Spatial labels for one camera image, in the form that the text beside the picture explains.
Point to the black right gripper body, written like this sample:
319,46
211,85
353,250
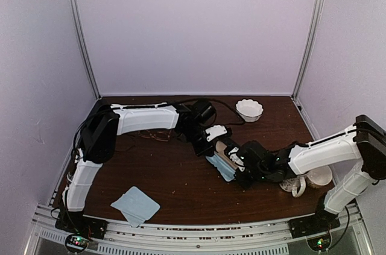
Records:
245,183

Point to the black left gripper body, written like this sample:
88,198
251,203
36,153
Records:
199,149

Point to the black glasses case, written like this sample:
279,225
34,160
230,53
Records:
220,148

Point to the light blue cloth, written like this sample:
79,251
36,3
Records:
136,206
226,171

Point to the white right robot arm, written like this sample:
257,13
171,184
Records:
364,141

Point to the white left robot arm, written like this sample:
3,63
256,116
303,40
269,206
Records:
95,140

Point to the white patterned mug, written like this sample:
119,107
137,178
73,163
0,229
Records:
295,186

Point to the white scalloped ceramic dish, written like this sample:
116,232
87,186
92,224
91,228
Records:
250,110

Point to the white cream bowl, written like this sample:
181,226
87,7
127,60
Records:
319,177

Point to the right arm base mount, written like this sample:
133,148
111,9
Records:
317,229

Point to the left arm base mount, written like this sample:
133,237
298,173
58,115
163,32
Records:
81,229

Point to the aluminium front frame rail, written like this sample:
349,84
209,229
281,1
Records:
266,237

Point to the aluminium right corner post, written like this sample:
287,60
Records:
312,33

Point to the aluminium corner post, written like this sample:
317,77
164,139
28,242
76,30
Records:
83,48
312,33

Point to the aluminium left corner post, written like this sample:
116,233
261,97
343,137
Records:
83,48

